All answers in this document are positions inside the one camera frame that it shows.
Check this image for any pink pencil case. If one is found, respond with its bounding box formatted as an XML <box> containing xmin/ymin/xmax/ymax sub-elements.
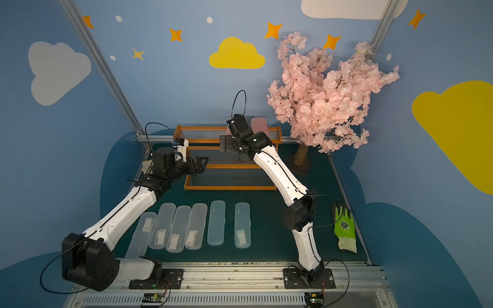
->
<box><xmin>250</xmin><ymin>118</ymin><xmax>269</xmax><ymax>135</ymax></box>

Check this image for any light blue pencil case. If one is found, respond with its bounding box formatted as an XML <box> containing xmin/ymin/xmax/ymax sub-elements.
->
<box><xmin>234</xmin><ymin>202</ymin><xmax>252</xmax><ymax>248</ymax></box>
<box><xmin>207</xmin><ymin>200</ymin><xmax>226</xmax><ymax>246</ymax></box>

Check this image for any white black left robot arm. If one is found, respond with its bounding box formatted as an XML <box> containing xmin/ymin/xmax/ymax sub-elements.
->
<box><xmin>61</xmin><ymin>148</ymin><xmax>209</xmax><ymax>291</ymax></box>

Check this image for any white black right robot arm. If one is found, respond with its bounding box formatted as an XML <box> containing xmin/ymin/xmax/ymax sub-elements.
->
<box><xmin>220</xmin><ymin>114</ymin><xmax>324</xmax><ymax>282</ymax></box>

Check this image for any orange three-tier shelf rack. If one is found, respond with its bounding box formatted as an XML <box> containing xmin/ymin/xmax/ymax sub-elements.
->
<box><xmin>174</xmin><ymin>125</ymin><xmax>276</xmax><ymax>191</ymax></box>

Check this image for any clear pencil case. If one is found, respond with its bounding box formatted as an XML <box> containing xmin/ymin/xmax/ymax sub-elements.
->
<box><xmin>125</xmin><ymin>212</ymin><xmax>157</xmax><ymax>259</ymax></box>
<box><xmin>148</xmin><ymin>203</ymin><xmax>177</xmax><ymax>250</ymax></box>
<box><xmin>185</xmin><ymin>203</ymin><xmax>208</xmax><ymax>250</ymax></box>
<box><xmin>166</xmin><ymin>205</ymin><xmax>192</xmax><ymax>253</ymax></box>

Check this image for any clear pencil case far left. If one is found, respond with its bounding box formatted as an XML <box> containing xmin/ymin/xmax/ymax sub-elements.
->
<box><xmin>125</xmin><ymin>212</ymin><xmax>157</xmax><ymax>259</ymax></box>

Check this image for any beige knit work glove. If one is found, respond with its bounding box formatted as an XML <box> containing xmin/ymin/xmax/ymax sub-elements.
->
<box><xmin>142</xmin><ymin>160</ymin><xmax>154</xmax><ymax>174</ymax></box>

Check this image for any pink blossom artificial tree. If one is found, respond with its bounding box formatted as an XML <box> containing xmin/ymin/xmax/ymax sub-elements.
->
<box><xmin>267</xmin><ymin>32</ymin><xmax>399</xmax><ymax>172</ymax></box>

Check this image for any left green circuit board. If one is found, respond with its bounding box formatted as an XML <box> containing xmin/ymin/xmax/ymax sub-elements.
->
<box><xmin>141</xmin><ymin>293</ymin><xmax>166</xmax><ymax>305</ymax></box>

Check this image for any green black work glove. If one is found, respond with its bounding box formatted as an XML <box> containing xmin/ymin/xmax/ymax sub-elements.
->
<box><xmin>332</xmin><ymin>204</ymin><xmax>357</xmax><ymax>254</ymax></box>

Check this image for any right circuit board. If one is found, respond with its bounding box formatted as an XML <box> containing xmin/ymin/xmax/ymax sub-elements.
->
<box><xmin>304</xmin><ymin>293</ymin><xmax>324</xmax><ymax>308</ymax></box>

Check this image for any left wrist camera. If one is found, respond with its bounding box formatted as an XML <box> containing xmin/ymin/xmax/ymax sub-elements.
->
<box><xmin>172</xmin><ymin>138</ymin><xmax>189</xmax><ymax>162</ymax></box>

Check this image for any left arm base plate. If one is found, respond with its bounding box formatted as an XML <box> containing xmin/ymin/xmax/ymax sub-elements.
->
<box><xmin>128</xmin><ymin>268</ymin><xmax>184</xmax><ymax>290</ymax></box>

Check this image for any aluminium front rail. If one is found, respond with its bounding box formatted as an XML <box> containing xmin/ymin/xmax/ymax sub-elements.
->
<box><xmin>65</xmin><ymin>261</ymin><xmax>397</xmax><ymax>307</ymax></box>

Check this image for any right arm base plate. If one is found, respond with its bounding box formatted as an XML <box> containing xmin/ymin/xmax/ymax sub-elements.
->
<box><xmin>282</xmin><ymin>266</ymin><xmax>336</xmax><ymax>290</ymax></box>

